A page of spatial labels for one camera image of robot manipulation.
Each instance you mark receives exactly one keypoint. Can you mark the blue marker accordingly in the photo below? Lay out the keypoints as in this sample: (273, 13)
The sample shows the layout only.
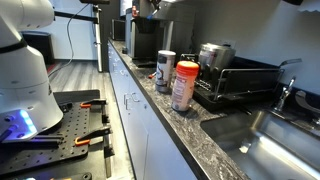
(152, 14)

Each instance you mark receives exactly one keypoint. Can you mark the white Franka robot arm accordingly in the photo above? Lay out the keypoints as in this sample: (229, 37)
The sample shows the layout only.
(23, 83)

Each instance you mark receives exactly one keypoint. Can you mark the orange marker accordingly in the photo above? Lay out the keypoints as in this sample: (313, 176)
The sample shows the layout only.
(151, 76)

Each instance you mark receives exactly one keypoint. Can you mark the grey counter cabinet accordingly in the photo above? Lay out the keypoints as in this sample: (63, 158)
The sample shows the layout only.
(160, 150)

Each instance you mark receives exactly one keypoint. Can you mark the steel coffee machine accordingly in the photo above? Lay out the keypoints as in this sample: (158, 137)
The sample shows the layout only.
(146, 40)

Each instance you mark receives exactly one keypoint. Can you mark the black box appliance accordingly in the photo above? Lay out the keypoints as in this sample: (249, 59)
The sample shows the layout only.
(118, 30)

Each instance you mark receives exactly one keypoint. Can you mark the small black object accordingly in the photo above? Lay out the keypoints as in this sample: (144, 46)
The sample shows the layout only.
(124, 50)

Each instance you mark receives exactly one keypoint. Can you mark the silver stand pole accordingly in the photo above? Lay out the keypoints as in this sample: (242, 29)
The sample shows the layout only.
(98, 40)

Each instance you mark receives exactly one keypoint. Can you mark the white sugar canister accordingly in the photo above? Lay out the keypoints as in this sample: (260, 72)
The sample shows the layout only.
(165, 71)

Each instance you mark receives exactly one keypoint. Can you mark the steel pot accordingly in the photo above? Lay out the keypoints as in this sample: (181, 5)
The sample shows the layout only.
(215, 56)

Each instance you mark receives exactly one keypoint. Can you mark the creamer bottle orange lid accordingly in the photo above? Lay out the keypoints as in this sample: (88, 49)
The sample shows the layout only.
(183, 86)

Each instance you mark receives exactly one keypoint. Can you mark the black dish rack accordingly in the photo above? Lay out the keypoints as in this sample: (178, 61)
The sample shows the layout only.
(246, 83)

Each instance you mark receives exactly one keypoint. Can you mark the chrome faucet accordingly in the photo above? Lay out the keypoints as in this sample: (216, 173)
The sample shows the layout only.
(284, 95)

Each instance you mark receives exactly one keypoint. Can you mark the stainless steel sink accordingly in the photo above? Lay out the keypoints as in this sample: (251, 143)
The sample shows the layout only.
(266, 150)

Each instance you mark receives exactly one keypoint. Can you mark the aluminium frame rail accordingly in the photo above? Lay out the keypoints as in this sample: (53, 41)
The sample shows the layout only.
(107, 150)

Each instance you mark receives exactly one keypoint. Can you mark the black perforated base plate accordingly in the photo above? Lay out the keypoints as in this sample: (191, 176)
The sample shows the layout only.
(70, 133)

